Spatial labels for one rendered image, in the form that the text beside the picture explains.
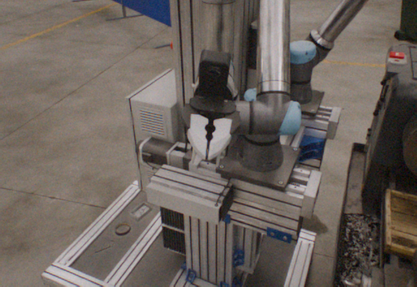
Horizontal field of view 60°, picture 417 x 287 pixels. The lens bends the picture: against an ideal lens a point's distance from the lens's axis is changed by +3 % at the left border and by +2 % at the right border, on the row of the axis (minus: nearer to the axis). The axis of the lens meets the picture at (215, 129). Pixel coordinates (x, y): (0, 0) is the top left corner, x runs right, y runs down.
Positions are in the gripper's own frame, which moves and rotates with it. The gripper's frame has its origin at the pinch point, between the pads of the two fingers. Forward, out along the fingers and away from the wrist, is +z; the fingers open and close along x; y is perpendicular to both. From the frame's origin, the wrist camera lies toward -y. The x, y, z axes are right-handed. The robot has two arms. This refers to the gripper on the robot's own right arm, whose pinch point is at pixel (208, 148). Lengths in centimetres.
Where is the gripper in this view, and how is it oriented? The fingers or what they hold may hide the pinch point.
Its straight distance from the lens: 47.0
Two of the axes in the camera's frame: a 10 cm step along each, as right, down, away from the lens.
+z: -0.4, 5.2, -8.5
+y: -1.4, 8.4, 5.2
